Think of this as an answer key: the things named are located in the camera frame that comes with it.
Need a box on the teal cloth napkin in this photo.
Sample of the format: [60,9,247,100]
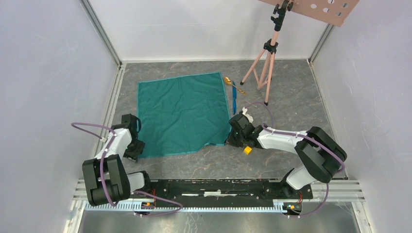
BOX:
[137,72,231,158]

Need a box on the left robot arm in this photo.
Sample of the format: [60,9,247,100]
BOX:
[82,114,153,207]

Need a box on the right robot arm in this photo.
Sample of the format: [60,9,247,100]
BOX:
[227,112,347,198]

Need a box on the yellow small cube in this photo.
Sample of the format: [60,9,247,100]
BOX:
[243,146,253,155]

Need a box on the gold metal spoon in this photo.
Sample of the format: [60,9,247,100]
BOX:
[223,76,247,96]

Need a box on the pink tripod stand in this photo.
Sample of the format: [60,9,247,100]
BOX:
[240,0,294,106]

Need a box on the pink perforated board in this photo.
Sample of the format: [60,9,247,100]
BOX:
[257,0,361,28]

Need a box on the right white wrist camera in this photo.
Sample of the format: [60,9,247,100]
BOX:
[241,107,252,117]

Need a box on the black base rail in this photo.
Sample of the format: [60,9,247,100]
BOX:
[119,179,313,216]

